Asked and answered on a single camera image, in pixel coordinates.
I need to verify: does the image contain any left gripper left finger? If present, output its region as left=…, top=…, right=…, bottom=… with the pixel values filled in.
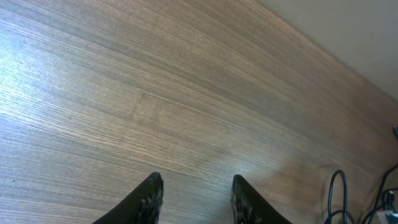
left=93, top=172, right=164, bottom=224

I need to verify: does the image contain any thin black USB cable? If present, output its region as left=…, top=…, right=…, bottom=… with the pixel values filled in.
left=360, top=161, right=398, bottom=224

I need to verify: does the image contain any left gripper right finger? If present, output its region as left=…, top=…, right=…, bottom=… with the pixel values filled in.
left=231, top=174, right=291, bottom=224

